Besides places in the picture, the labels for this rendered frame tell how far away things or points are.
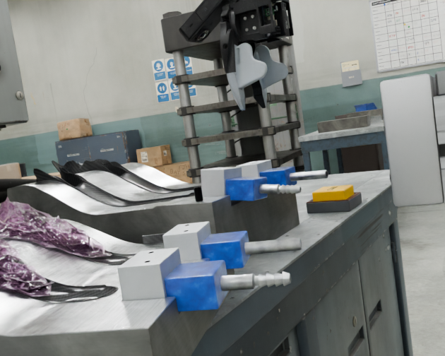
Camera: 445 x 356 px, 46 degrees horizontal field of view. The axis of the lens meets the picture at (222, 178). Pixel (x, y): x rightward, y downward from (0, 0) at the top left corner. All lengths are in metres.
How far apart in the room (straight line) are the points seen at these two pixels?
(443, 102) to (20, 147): 9.14
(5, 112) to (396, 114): 1.27
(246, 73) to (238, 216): 0.20
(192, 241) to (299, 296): 0.34
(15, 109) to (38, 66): 7.54
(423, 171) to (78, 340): 0.26
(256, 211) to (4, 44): 1.03
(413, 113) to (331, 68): 6.77
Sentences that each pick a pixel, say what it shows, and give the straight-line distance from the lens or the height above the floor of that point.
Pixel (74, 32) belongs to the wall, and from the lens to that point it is 8.72.
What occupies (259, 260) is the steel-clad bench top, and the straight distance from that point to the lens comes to 0.69.
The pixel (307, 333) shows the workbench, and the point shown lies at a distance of 0.86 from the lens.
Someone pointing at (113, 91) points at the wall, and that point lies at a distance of 8.30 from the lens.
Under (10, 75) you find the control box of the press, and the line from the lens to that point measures 1.58.
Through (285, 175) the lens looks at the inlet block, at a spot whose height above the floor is 0.90.
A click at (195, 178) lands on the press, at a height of 0.54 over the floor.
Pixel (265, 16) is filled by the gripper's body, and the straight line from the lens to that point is 0.77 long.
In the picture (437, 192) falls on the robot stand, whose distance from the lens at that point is 0.39.
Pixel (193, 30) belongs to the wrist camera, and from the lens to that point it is 0.81.
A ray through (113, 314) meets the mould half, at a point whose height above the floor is 0.86.
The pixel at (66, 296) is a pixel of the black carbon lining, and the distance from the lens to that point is 0.49.
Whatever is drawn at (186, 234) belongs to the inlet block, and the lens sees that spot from 0.51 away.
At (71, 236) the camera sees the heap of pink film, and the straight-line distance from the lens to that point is 0.58.
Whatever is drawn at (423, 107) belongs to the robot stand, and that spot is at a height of 0.97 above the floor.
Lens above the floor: 0.98
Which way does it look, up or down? 6 degrees down
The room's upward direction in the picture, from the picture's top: 8 degrees counter-clockwise
